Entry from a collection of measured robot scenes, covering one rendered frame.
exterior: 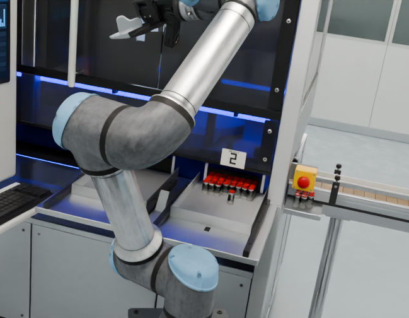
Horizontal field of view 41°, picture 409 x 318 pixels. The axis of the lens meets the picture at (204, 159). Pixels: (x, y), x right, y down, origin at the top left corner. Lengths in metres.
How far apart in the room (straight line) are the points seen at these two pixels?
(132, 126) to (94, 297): 1.47
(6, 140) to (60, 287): 0.67
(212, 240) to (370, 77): 4.99
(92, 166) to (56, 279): 1.37
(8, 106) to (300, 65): 1.02
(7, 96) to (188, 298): 1.09
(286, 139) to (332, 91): 4.65
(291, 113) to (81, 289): 1.13
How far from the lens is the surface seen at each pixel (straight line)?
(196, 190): 1.96
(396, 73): 6.47
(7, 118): 2.07
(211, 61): 1.04
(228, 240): 1.66
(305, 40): 1.79
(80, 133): 1.02
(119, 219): 1.19
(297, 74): 1.81
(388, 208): 2.04
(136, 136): 0.95
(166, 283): 1.27
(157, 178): 2.02
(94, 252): 2.25
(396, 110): 6.54
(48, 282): 2.42
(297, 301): 3.10
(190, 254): 1.27
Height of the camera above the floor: 1.65
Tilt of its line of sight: 20 degrees down
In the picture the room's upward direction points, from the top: 7 degrees clockwise
